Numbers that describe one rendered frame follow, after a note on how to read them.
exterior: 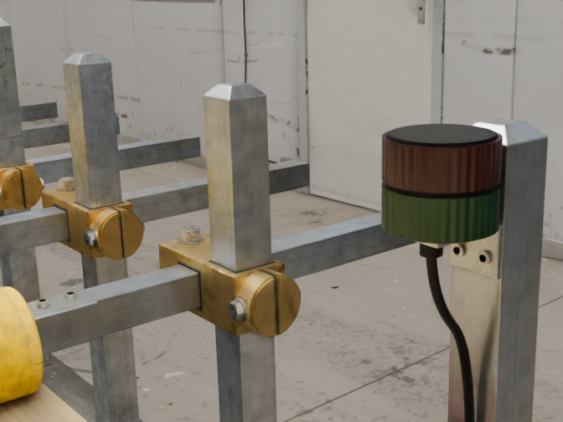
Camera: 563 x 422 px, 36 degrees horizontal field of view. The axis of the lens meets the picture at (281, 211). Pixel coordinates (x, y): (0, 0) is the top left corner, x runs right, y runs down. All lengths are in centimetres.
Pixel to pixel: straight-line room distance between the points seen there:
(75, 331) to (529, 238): 34
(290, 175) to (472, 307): 60
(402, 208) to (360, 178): 399
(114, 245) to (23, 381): 27
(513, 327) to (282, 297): 23
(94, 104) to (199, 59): 451
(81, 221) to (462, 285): 49
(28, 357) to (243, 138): 22
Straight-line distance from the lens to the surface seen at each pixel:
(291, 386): 263
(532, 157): 48
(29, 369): 63
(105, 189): 89
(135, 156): 123
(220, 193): 67
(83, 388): 113
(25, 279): 115
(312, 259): 78
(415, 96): 410
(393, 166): 43
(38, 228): 91
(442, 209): 43
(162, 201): 97
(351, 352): 284
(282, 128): 481
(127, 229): 88
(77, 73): 86
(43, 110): 171
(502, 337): 50
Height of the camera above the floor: 120
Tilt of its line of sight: 16 degrees down
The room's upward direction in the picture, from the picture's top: 2 degrees counter-clockwise
